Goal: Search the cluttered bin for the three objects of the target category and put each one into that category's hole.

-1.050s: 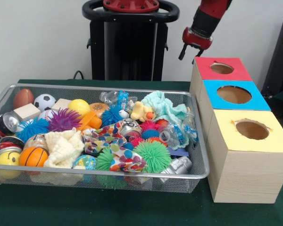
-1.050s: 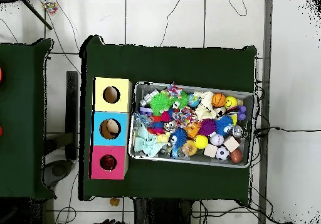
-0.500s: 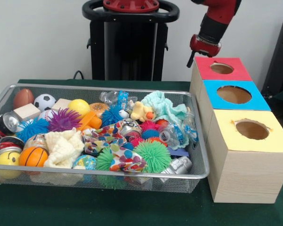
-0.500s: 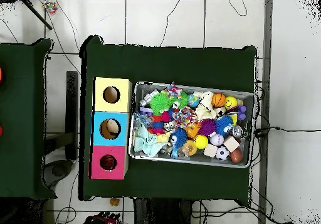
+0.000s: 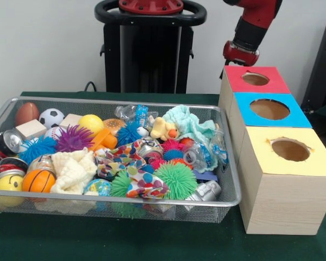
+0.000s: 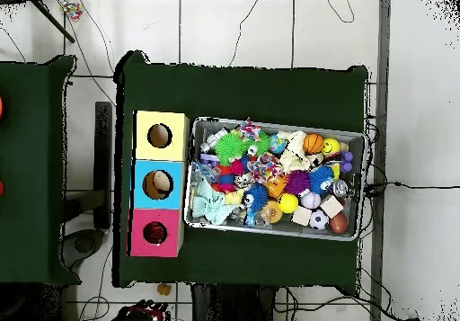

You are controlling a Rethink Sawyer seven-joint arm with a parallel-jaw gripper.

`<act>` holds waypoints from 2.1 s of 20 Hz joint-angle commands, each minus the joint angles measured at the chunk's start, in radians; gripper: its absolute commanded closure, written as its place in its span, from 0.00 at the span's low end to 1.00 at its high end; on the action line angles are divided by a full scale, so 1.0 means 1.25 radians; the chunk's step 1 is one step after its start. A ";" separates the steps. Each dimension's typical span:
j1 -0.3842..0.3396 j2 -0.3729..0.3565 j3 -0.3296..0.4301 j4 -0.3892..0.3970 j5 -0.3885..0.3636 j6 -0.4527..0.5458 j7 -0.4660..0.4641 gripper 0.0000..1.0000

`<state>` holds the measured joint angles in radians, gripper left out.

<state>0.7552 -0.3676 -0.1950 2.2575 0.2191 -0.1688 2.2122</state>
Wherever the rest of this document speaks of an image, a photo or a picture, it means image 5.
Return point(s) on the large green spiky ball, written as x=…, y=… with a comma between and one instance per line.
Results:
x=175, y=179

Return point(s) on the purple spiky ball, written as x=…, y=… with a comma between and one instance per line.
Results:
x=73, y=138

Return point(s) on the yellow duck plush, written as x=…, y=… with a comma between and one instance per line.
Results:
x=163, y=129

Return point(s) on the cream knitted cloth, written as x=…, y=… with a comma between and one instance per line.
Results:
x=72, y=171

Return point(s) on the orange basketball toy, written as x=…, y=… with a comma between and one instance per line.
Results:
x=38, y=180

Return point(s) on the black and white soccer ball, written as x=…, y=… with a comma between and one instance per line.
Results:
x=51, y=118

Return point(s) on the yellow smiley face ball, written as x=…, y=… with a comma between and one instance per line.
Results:
x=8, y=183

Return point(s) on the red robot base flange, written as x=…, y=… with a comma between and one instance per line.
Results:
x=150, y=6

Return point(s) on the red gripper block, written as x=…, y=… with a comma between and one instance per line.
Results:
x=241, y=55

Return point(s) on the plain yellow ball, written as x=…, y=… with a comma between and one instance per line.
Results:
x=91, y=125

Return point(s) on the brown football toy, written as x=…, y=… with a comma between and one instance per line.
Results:
x=27, y=114

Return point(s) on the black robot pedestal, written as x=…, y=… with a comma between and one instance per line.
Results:
x=149, y=59

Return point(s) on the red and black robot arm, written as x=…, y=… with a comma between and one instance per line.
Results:
x=251, y=27

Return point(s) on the wooden box with three holes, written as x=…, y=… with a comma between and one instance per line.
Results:
x=285, y=201

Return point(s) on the black upright panel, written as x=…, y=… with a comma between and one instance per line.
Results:
x=322, y=68

